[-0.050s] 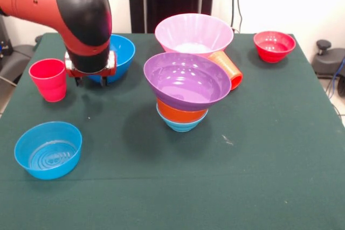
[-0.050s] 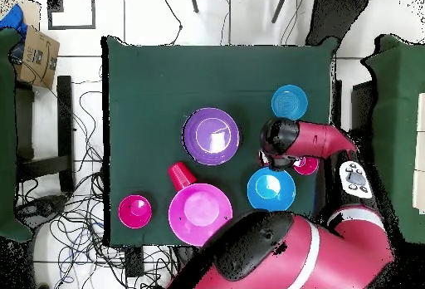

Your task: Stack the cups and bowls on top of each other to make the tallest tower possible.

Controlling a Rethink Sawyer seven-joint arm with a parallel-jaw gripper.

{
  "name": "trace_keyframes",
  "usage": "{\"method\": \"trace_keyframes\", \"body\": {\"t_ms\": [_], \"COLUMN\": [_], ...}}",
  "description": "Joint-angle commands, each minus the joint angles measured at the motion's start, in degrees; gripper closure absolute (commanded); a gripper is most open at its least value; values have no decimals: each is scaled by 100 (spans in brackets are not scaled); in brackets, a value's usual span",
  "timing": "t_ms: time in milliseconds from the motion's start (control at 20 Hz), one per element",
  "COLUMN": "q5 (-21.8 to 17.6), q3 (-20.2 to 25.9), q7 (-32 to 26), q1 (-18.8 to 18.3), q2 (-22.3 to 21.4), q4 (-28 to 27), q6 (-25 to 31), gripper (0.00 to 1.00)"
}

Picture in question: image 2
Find deep blue bowl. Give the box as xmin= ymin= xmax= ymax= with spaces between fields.
xmin=246 ymin=166 xmax=297 ymax=213

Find large pink bowl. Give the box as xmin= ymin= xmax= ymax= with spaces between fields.
xmin=168 ymin=183 xmax=233 ymax=247

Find white box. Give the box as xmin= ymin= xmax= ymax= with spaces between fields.
xmin=412 ymin=91 xmax=425 ymax=215

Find green cloth covered table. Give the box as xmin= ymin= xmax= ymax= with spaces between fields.
xmin=0 ymin=27 xmax=32 ymax=243
xmin=359 ymin=34 xmax=425 ymax=245

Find ribbed pink-red cup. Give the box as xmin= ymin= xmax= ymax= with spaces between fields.
xmin=293 ymin=156 xmax=320 ymax=176

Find blue bag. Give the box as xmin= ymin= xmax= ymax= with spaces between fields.
xmin=0 ymin=2 xmax=28 ymax=37

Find red cup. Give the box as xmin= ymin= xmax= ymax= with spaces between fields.
xmin=168 ymin=161 xmax=198 ymax=192

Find person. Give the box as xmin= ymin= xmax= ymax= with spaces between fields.
xmin=305 ymin=0 xmax=374 ymax=48

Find cardboard box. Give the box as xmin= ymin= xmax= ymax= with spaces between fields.
xmin=14 ymin=26 xmax=61 ymax=90

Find grey black equipment base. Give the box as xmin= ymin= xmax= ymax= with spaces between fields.
xmin=16 ymin=193 xmax=69 ymax=227

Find black floor cable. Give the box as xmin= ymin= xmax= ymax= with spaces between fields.
xmin=161 ymin=0 xmax=184 ymax=47

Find wide purple bowl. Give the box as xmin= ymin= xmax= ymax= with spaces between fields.
xmin=181 ymin=106 xmax=241 ymax=166

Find black wooden bench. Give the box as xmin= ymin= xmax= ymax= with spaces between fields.
xmin=14 ymin=75 xmax=76 ymax=193

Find dark green table cloth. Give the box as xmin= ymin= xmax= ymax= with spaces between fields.
xmin=100 ymin=35 xmax=341 ymax=247

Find flat-bottomed blue bowl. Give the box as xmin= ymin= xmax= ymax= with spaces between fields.
xmin=271 ymin=84 xmax=309 ymax=121

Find black square floor frame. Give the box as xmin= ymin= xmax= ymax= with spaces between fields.
xmin=46 ymin=0 xmax=96 ymax=31

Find small crimson bowl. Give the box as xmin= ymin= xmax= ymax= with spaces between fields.
xmin=118 ymin=194 xmax=154 ymax=230

